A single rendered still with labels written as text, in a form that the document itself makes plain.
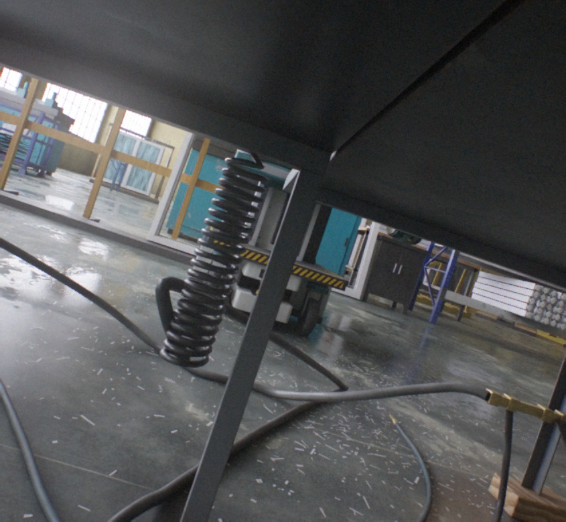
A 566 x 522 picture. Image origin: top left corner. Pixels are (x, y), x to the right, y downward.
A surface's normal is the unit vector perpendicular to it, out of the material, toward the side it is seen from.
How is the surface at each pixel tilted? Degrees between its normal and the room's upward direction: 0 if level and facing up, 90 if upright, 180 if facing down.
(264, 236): 90
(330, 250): 90
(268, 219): 90
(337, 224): 90
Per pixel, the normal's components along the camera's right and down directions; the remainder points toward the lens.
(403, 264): 0.08, 0.02
